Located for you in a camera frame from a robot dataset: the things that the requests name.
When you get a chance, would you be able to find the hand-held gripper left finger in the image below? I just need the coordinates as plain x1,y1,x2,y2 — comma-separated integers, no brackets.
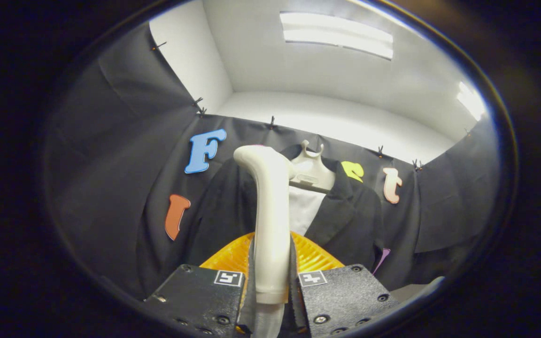
144,231,257,336

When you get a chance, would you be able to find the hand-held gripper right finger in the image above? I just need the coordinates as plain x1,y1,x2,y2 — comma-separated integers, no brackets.
290,230,400,338

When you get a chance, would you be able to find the white garment steamer head with hose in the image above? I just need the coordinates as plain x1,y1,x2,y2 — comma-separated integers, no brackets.
233,145,295,338

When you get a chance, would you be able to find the black suit jacket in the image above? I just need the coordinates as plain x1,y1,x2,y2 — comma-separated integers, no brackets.
184,144,384,273

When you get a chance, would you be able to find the white plastic hanger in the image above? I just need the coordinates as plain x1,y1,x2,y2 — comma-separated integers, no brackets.
289,139,336,194

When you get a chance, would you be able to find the black backdrop cloth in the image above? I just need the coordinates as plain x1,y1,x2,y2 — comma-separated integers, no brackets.
43,21,501,301

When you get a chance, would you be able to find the small ceiling light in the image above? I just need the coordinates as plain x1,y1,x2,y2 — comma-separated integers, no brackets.
456,81,487,122

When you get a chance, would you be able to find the large ceiling light panel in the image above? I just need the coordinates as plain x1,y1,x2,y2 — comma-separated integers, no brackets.
280,12,394,61

